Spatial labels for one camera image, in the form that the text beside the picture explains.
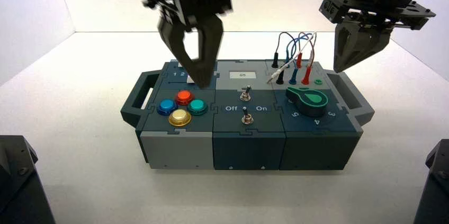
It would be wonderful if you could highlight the yellow push button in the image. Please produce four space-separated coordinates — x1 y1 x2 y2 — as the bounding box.
168 109 193 128

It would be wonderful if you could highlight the blue jumper wire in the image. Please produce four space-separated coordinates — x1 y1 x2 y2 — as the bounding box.
285 32 313 70

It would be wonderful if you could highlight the green push button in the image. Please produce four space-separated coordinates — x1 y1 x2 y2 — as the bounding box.
186 98 209 117

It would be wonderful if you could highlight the black jumper wire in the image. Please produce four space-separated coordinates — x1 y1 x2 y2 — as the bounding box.
275 32 298 57

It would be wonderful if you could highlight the white jumper wire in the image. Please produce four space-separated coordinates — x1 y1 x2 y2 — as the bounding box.
281 32 318 73

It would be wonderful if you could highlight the blue push button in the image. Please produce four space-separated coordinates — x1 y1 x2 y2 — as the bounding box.
157 98 178 116

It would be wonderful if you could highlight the green black rotary knob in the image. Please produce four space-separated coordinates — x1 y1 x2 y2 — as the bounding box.
285 87 329 118

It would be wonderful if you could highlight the white number display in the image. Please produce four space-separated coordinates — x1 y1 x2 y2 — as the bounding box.
229 71 257 80

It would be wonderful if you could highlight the red push button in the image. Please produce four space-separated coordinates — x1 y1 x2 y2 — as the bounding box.
174 90 195 106

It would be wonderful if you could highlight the red jumper wire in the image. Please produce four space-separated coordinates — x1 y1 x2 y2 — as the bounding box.
298 32 317 68

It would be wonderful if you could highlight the white banana plug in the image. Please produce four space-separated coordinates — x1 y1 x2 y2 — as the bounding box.
267 68 285 84

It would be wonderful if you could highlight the metal toggle switch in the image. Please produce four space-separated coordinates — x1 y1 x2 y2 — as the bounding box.
240 85 252 102
241 106 255 126

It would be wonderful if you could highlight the teal grey task board box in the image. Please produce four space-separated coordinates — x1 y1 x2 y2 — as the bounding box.
120 59 375 172

